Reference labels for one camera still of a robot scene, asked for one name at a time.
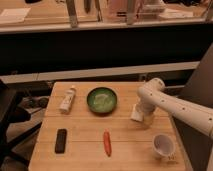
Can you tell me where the white sponge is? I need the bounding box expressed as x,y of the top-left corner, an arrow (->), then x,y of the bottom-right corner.
131,105 -> 143,122

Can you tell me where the green ceramic bowl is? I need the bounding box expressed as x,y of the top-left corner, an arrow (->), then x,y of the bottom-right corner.
87,87 -> 117,114

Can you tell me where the white plastic bottle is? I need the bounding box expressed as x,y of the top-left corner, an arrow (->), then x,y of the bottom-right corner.
59,86 -> 76,114

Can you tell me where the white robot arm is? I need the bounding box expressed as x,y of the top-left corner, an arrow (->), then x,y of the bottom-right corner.
138,78 -> 213,139

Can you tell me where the white paper cup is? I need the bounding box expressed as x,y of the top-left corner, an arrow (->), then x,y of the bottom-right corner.
152,134 -> 176,159

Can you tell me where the orange carrot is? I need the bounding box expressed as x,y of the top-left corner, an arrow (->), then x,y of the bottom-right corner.
103,131 -> 112,157

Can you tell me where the black rectangular remote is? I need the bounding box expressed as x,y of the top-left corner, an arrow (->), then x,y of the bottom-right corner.
55,129 -> 67,154

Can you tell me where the black chair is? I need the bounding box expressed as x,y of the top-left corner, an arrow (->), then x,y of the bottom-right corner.
0,79 -> 41,168

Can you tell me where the white paper sheet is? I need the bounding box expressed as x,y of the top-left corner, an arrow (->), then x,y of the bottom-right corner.
0,8 -> 30,24

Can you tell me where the grey metal post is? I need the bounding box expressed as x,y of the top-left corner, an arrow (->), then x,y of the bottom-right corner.
66,0 -> 78,28

